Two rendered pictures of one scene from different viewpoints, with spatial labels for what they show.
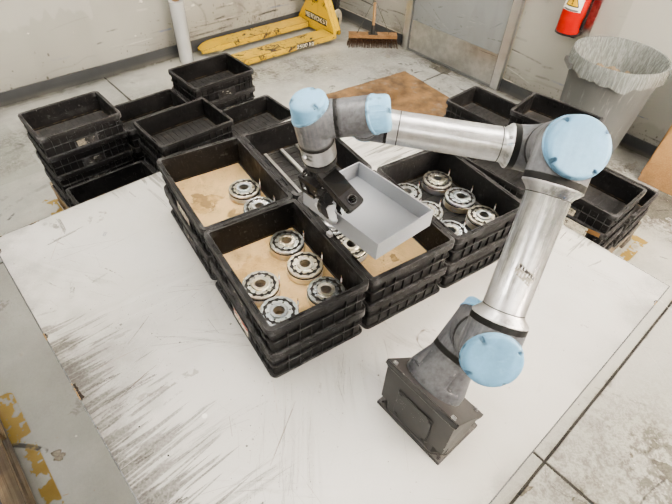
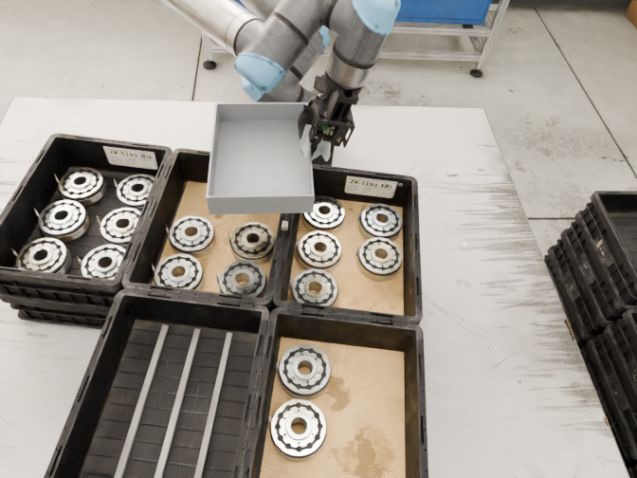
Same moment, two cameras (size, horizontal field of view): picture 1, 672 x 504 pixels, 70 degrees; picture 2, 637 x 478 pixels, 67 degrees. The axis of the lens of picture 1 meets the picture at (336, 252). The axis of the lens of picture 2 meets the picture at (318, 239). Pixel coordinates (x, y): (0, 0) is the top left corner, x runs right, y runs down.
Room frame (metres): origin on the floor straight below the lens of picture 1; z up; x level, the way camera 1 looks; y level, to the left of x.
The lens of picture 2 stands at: (1.46, 0.45, 1.77)
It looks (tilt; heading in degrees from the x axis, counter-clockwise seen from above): 54 degrees down; 215
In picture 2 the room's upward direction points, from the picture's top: 7 degrees clockwise
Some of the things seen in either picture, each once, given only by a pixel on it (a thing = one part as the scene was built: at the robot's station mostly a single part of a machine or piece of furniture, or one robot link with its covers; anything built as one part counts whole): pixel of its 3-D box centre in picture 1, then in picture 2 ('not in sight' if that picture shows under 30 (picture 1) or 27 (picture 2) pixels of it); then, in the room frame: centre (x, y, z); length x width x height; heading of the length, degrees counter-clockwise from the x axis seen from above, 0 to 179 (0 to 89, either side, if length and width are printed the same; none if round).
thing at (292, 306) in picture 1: (279, 311); (381, 219); (0.75, 0.14, 0.86); 0.10 x 0.10 x 0.01
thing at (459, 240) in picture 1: (448, 189); (82, 204); (1.23, -0.35, 0.92); 0.40 x 0.30 x 0.02; 35
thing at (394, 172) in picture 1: (445, 201); (90, 218); (1.23, -0.35, 0.87); 0.40 x 0.30 x 0.11; 35
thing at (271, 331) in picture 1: (283, 259); (352, 237); (0.88, 0.14, 0.92); 0.40 x 0.30 x 0.02; 35
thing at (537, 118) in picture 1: (541, 150); not in sight; (2.34, -1.13, 0.37); 0.42 x 0.34 x 0.46; 44
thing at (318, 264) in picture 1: (305, 264); (319, 248); (0.92, 0.09, 0.86); 0.10 x 0.10 x 0.01
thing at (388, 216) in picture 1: (366, 206); (262, 155); (0.95, -0.07, 1.07); 0.27 x 0.20 x 0.05; 44
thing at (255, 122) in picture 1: (255, 141); not in sight; (2.37, 0.50, 0.31); 0.40 x 0.30 x 0.34; 134
